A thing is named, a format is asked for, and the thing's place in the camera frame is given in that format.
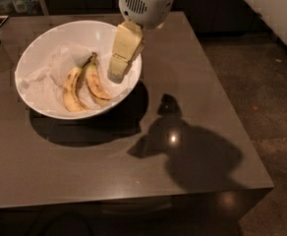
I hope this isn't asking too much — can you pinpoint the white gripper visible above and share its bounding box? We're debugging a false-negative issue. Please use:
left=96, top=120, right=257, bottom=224
left=107, top=0, right=174, bottom=84

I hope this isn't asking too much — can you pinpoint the yellow banana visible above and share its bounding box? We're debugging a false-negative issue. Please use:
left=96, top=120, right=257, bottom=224
left=85, top=52, right=111, bottom=105
left=63, top=67, right=87, bottom=112

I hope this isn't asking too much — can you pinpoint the white bowl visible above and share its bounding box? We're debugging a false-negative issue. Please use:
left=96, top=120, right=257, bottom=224
left=14, top=20, right=143, bottom=121

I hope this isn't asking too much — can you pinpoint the white paper liner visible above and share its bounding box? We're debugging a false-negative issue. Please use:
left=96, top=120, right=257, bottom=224
left=15, top=41, right=142, bottom=120

